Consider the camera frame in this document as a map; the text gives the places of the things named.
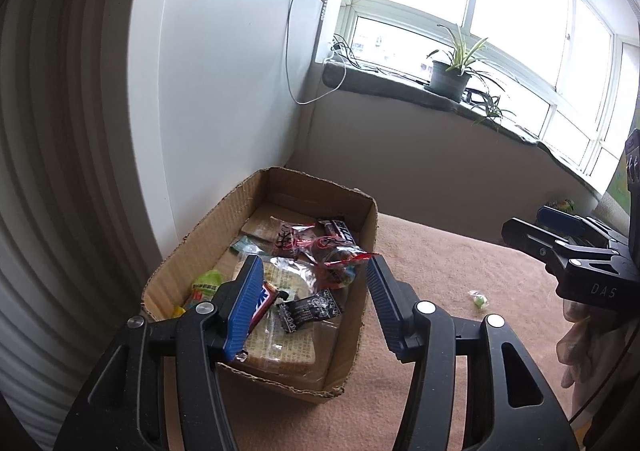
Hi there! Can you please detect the clear wrapper green candy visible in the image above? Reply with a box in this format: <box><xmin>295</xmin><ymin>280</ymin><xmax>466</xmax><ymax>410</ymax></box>
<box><xmin>469</xmin><ymin>289</ymin><xmax>489</xmax><ymax>311</ymax></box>

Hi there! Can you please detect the red clear date packet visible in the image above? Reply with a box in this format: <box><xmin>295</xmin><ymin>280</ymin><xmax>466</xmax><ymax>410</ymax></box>
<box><xmin>270</xmin><ymin>217</ymin><xmax>319</xmax><ymax>261</ymax></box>
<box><xmin>300</xmin><ymin>235</ymin><xmax>375</xmax><ymax>289</ymax></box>

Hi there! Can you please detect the black small snack packet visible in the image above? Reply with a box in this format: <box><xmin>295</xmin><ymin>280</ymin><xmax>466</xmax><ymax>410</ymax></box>
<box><xmin>276</xmin><ymin>289</ymin><xmax>343</xmax><ymax>334</ymax></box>

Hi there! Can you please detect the Snickers bar English text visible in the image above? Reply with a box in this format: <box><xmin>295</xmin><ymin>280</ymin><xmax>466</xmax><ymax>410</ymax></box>
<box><xmin>317</xmin><ymin>217</ymin><xmax>357</xmax><ymax>245</ymax></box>

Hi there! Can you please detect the green orange candy wrapper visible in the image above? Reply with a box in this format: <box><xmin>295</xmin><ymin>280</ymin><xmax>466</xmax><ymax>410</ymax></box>
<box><xmin>171</xmin><ymin>269</ymin><xmax>224</xmax><ymax>319</ymax></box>

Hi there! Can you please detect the large Snickers bar Chinese text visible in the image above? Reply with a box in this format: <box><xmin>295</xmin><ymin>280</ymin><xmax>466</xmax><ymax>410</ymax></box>
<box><xmin>248</xmin><ymin>281</ymin><xmax>279</xmax><ymax>333</ymax></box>

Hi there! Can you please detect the green mint candy packet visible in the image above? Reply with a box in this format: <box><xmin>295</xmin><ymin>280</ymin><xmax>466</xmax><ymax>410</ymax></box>
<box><xmin>229</xmin><ymin>234</ymin><xmax>266</xmax><ymax>256</ymax></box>

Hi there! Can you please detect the green printed carton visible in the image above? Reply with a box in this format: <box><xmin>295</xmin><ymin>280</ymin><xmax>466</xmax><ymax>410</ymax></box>
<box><xmin>546</xmin><ymin>199</ymin><xmax>575</xmax><ymax>214</ymax></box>

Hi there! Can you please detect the small spider plant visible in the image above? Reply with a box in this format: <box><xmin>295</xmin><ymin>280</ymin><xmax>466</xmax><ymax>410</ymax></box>
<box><xmin>470</xmin><ymin>92</ymin><xmax>513</xmax><ymax>132</ymax></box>

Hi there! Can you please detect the brown cardboard box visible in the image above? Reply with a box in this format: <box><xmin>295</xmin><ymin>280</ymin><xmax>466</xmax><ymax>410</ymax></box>
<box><xmin>140</xmin><ymin>166</ymin><xmax>380</xmax><ymax>406</ymax></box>

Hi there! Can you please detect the clear packet of crackers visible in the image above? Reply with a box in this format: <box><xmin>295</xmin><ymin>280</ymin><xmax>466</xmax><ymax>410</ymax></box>
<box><xmin>241</xmin><ymin>256</ymin><xmax>316</xmax><ymax>375</ymax></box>

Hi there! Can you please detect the dark potted plant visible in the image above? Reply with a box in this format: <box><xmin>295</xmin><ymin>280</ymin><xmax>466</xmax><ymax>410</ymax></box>
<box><xmin>427</xmin><ymin>23</ymin><xmax>503</xmax><ymax>102</ymax></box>

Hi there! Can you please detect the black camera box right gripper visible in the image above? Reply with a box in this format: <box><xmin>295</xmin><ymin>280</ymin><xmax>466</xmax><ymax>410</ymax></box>
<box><xmin>625</xmin><ymin>128</ymin><xmax>640</xmax><ymax>244</ymax></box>

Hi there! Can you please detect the white cable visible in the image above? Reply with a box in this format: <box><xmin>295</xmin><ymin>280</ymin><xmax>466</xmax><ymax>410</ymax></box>
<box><xmin>246</xmin><ymin>0</ymin><xmax>350</xmax><ymax>107</ymax></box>

